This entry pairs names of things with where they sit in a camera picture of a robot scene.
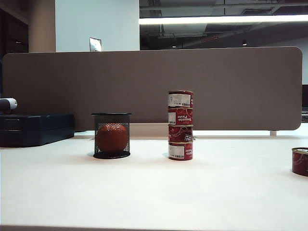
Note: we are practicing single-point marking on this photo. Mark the orange fruit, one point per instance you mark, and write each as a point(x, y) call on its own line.
point(111, 138)

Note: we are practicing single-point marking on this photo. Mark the white and dark cylinder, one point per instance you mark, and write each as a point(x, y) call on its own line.
point(8, 104)

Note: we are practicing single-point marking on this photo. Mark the dark monitor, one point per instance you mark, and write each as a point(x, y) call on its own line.
point(305, 96)

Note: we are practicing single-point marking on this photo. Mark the white partition foot bracket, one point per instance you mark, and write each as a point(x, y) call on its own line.
point(273, 133)

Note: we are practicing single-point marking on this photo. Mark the dark blue plastic case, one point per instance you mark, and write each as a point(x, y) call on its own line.
point(36, 130)

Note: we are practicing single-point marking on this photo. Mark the brown desk partition panel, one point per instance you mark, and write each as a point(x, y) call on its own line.
point(96, 84)

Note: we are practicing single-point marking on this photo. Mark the small silver framed sign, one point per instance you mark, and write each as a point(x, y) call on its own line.
point(95, 44)

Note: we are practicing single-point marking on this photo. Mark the long ceiling light strip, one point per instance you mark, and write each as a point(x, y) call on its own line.
point(216, 19)

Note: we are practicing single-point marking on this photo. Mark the red tomato paste can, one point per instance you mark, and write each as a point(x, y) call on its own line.
point(300, 162)
point(180, 151)
point(178, 133)
point(180, 98)
point(184, 116)

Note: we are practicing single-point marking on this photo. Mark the black mesh pen holder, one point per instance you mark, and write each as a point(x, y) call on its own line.
point(111, 115)

